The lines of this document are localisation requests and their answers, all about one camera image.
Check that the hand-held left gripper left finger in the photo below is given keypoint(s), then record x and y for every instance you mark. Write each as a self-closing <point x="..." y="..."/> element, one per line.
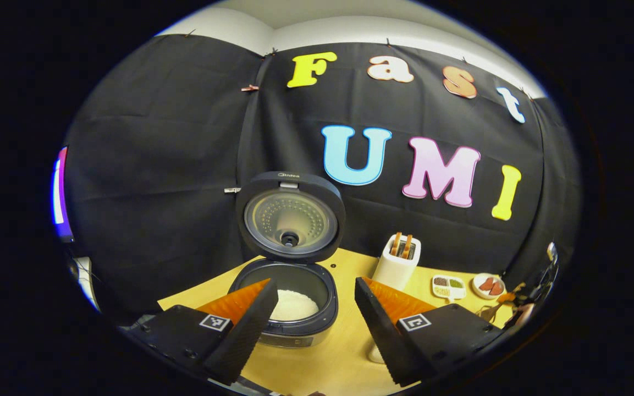
<point x="248" y="330"/>

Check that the toast bread slice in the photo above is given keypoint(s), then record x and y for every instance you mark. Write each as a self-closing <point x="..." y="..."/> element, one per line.
<point x="396" y="245"/>
<point x="407" y="246"/>

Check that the white rice pile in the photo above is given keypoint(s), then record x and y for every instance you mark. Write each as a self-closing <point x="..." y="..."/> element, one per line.
<point x="297" y="305"/>

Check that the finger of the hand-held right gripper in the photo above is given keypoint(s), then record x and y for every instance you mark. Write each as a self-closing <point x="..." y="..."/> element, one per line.
<point x="506" y="298"/>

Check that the red meat piece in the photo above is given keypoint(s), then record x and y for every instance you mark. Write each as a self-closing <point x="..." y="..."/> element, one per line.
<point x="486" y="284"/>
<point x="496" y="288"/>

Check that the white toaster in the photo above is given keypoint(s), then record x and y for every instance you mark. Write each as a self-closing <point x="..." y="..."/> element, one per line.
<point x="396" y="272"/>

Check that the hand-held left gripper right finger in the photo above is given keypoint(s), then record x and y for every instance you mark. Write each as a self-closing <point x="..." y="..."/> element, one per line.
<point x="380" y="330"/>

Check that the pink cloth clip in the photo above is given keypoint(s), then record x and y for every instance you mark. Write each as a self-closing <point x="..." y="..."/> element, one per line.
<point x="249" y="88"/>

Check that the dark grey rice cooker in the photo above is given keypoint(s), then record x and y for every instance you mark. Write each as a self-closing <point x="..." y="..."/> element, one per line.
<point x="295" y="190"/>

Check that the glowing screen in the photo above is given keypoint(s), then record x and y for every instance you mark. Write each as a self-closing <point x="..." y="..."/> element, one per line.
<point x="61" y="192"/>

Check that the black backdrop cloth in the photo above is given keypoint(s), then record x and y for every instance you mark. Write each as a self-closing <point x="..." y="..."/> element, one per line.
<point x="157" y="165"/>

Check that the white rice container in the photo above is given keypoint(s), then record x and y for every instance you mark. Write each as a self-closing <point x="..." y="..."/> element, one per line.
<point x="376" y="355"/>

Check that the white round plate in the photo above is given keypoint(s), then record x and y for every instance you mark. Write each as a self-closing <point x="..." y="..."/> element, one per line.
<point x="477" y="286"/>

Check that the white divided grain dish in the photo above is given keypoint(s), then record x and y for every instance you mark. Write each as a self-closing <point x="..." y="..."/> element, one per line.
<point x="448" y="287"/>

